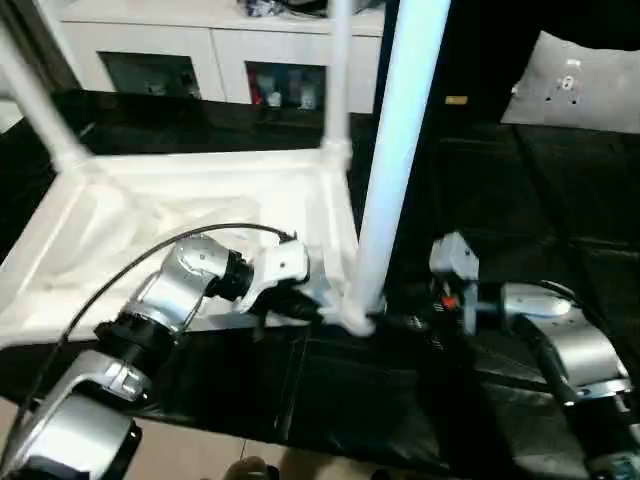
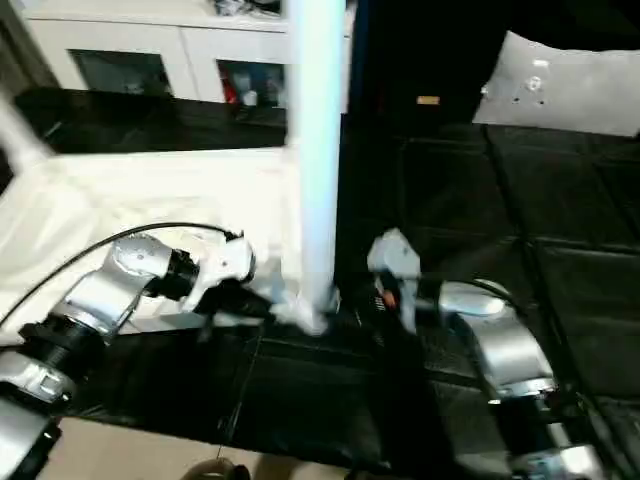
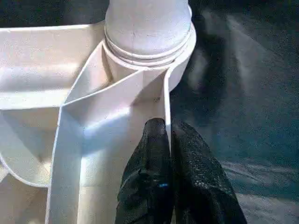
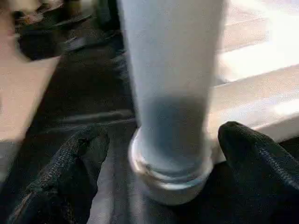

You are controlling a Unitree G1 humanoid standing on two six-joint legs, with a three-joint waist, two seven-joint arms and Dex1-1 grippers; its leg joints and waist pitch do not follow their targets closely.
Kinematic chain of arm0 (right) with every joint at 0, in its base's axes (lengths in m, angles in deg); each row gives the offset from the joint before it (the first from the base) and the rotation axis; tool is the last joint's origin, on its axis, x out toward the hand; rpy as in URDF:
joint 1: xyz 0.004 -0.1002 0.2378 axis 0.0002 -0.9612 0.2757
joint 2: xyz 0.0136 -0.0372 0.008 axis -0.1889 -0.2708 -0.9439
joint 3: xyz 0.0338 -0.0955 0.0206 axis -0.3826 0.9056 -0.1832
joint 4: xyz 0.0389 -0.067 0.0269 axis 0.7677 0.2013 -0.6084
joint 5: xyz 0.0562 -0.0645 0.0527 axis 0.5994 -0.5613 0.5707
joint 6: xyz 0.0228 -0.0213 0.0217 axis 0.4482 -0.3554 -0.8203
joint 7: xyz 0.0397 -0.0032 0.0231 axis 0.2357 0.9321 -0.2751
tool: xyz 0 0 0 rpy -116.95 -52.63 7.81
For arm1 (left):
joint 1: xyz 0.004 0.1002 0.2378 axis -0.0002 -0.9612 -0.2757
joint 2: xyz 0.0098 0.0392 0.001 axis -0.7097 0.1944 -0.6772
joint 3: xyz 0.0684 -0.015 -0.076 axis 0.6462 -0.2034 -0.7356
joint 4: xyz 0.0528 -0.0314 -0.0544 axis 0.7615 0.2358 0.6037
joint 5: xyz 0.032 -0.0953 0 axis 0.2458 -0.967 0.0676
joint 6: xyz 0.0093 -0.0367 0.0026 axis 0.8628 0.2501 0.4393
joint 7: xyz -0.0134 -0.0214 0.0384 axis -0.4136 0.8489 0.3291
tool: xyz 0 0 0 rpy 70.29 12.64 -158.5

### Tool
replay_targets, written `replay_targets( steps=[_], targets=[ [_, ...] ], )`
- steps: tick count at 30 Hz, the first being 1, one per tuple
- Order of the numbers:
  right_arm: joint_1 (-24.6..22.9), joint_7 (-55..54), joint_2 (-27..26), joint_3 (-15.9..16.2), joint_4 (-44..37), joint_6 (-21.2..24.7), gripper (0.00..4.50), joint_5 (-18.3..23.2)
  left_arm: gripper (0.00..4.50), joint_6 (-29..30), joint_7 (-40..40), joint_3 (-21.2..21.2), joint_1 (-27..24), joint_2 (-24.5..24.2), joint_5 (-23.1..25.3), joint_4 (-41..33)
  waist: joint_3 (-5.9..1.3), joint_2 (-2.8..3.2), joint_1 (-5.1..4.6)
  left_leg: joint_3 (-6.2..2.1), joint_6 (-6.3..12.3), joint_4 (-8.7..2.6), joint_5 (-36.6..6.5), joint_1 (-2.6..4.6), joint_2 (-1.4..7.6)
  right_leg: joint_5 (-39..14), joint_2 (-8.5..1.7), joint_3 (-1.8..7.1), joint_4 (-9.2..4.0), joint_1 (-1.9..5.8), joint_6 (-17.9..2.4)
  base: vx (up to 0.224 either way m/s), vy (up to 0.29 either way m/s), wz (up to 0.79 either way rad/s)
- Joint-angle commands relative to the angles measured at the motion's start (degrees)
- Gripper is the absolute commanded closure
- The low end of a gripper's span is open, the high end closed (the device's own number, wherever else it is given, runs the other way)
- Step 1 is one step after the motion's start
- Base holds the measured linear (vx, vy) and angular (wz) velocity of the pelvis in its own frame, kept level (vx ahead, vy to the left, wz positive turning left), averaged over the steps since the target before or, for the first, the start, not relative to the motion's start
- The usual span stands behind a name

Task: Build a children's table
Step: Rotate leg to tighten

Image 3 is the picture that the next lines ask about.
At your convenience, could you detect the black work mat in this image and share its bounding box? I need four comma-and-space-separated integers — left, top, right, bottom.
0, 0, 299, 224

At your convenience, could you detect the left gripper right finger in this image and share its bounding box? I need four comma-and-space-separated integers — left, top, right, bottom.
171, 122, 247, 224

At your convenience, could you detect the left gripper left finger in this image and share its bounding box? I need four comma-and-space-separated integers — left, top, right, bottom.
114, 118, 175, 224

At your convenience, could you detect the white plastic table top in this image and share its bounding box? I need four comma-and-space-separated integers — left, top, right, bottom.
0, 20, 198, 224

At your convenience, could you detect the white plastic table leg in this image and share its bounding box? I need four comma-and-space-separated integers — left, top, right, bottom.
104, 0, 193, 67

